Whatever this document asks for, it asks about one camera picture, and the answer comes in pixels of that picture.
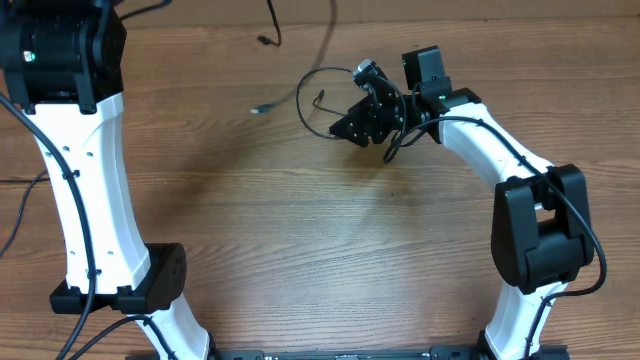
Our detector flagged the thin black usb cable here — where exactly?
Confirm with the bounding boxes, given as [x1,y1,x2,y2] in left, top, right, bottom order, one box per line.
[294,66,356,141]

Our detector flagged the black usb cable grey plug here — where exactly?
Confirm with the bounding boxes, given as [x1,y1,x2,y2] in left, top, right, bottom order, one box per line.
[249,0,339,116]

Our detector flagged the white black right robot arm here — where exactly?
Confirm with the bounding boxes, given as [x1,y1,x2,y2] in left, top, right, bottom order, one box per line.
[329,46,607,359]

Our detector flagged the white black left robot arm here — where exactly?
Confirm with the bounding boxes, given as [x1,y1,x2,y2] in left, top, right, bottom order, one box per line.
[1,1,215,359]

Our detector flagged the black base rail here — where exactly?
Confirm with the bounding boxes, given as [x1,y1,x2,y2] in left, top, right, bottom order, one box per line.
[209,345,493,360]

